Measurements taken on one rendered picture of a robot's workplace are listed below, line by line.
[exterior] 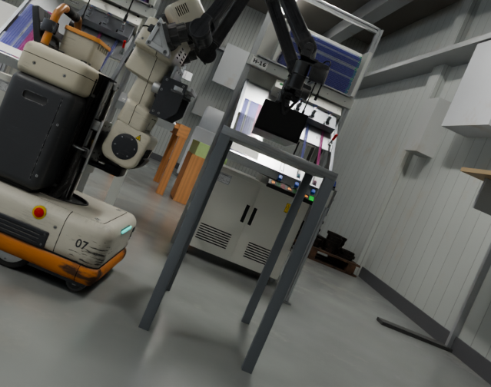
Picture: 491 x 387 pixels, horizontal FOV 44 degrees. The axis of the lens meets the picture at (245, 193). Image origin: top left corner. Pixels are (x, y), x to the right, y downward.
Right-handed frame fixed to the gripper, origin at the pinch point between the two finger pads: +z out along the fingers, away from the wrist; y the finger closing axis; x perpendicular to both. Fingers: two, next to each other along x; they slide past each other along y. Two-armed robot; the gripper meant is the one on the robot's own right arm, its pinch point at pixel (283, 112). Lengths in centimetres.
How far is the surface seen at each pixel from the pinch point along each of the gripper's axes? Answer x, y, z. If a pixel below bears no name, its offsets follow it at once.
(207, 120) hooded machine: 80, 799, -23
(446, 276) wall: -187, 274, 49
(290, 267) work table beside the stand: -22, -6, 52
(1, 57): 154, 121, 17
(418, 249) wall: -181, 344, 38
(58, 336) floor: 41, -43, 92
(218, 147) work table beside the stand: 17.5, -6.6, 21.0
